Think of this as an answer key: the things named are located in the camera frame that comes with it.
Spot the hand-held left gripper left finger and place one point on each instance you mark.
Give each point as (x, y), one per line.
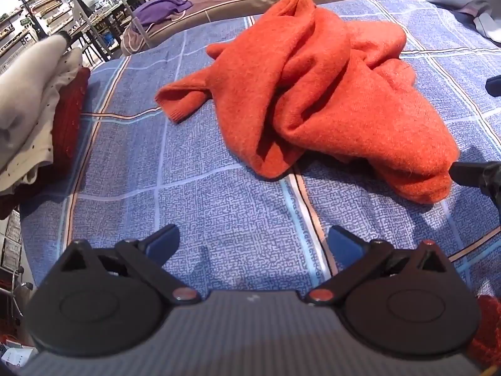
(162, 241)

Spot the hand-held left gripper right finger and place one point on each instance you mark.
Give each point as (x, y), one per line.
(344, 244)

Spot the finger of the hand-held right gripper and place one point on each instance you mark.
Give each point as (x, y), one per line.
(469, 174)
(495, 86)

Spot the orange knit sweater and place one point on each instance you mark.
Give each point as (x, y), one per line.
(313, 86)

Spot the blue plaid bedsheet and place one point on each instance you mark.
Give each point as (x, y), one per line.
(195, 184)

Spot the red knit cloth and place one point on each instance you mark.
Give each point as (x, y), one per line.
(487, 329)

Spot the cream dotted folded garment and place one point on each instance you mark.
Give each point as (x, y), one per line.
(35, 147)

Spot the dark red folded garment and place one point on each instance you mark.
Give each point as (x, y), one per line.
(70, 105)

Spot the mauve blanket with white piping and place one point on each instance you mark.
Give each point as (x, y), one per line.
(131, 41)

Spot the white folded garment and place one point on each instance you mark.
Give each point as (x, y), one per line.
(27, 86)

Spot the purple cloth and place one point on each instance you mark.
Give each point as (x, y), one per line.
(164, 6)

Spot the dark dining table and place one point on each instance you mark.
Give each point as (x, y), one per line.
(105, 11)

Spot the white floor lamp stand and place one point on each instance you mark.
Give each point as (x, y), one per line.
(125, 4)

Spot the wall shelves with small bottles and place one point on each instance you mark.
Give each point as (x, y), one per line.
(39, 8)

